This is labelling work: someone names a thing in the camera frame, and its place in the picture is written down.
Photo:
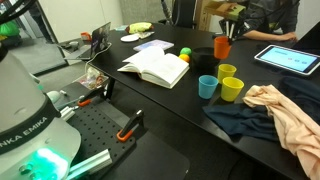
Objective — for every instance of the wooden cabinet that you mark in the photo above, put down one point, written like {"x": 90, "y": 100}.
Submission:
{"x": 203, "y": 16}

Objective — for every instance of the peach crumpled cloth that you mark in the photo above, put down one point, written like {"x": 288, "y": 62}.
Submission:
{"x": 290, "y": 123}

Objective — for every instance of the black slanted panel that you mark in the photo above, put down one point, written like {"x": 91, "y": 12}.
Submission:
{"x": 308, "y": 36}

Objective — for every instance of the orange plastic cup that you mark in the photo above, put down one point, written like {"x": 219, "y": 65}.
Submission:
{"x": 221, "y": 50}

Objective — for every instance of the long aluminium extrusion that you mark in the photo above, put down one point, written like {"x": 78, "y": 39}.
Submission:
{"x": 90, "y": 163}

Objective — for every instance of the bare person forearm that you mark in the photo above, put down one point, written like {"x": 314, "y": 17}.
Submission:
{"x": 263, "y": 35}

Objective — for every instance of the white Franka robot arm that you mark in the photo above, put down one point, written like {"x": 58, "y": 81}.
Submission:
{"x": 20, "y": 106}

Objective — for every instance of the closed UIST book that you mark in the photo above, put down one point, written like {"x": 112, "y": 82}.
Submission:
{"x": 153, "y": 45}

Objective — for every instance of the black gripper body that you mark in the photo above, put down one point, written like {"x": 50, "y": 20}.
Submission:
{"x": 241, "y": 23}

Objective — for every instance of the open white book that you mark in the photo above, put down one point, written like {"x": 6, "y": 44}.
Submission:
{"x": 156, "y": 66}

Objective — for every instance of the yellow orange ball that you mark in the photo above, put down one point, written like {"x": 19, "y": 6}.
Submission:
{"x": 184, "y": 58}

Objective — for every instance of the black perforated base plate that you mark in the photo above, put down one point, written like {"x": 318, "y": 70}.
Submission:
{"x": 96, "y": 130}

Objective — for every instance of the white tablet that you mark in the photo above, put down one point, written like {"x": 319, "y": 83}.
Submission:
{"x": 286, "y": 60}

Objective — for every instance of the blue plastic cup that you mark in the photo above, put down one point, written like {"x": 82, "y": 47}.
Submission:
{"x": 207, "y": 88}

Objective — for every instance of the green ball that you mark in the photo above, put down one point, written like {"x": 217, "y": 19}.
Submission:
{"x": 186, "y": 51}

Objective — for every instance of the black orange clamp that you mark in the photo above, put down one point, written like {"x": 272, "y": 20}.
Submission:
{"x": 130, "y": 125}
{"x": 89, "y": 96}

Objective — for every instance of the person hand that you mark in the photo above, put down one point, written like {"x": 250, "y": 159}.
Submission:
{"x": 290, "y": 36}

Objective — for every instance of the clear tray of rubber bands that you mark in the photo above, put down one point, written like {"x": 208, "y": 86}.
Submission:
{"x": 91, "y": 80}

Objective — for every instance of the yellow plastic cup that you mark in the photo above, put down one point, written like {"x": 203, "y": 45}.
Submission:
{"x": 226, "y": 76}
{"x": 231, "y": 90}

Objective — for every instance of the black open laptop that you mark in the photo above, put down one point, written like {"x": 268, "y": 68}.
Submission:
{"x": 100, "y": 40}

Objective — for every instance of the black office chair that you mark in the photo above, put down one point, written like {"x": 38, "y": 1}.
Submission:
{"x": 183, "y": 13}

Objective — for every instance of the orange white object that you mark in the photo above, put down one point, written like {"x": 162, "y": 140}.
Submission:
{"x": 86, "y": 36}

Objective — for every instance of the short aluminium extrusion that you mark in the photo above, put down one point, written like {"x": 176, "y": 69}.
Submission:
{"x": 67, "y": 113}

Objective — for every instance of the dark blue cloth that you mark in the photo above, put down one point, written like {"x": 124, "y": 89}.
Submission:
{"x": 240, "y": 121}

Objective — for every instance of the person torso dark hoodie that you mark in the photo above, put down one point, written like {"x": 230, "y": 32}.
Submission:
{"x": 270, "y": 13}

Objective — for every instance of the green soft item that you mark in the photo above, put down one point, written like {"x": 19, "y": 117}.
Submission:
{"x": 8, "y": 28}

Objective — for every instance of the black bowl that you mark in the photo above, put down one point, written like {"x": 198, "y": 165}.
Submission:
{"x": 204, "y": 58}

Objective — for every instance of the grey side table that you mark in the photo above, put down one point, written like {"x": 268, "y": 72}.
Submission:
{"x": 78, "y": 53}

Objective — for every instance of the white round disc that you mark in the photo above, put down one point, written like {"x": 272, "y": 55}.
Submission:
{"x": 130, "y": 38}

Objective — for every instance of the white rounded object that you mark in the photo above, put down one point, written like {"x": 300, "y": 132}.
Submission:
{"x": 53, "y": 96}

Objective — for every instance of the yellow plush item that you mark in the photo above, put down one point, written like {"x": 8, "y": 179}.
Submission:
{"x": 140, "y": 27}

